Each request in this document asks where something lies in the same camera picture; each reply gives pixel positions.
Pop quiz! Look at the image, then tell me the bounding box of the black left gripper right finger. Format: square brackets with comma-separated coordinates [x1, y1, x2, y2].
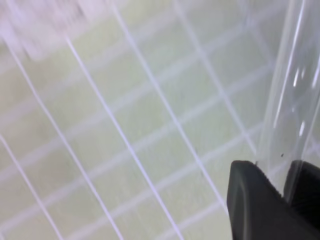
[283, 160, 320, 225]

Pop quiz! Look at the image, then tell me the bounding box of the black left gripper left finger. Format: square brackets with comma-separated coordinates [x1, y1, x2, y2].
[226, 160, 320, 240]

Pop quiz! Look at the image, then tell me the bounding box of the clear glass test tube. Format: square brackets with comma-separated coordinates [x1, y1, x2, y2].
[256, 0, 320, 202]

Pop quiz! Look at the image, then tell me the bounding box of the green grid tablecloth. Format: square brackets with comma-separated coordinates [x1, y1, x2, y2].
[0, 0, 288, 240]

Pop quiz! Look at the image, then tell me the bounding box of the white test tube rack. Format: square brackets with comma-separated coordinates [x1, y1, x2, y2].
[0, 0, 86, 59]

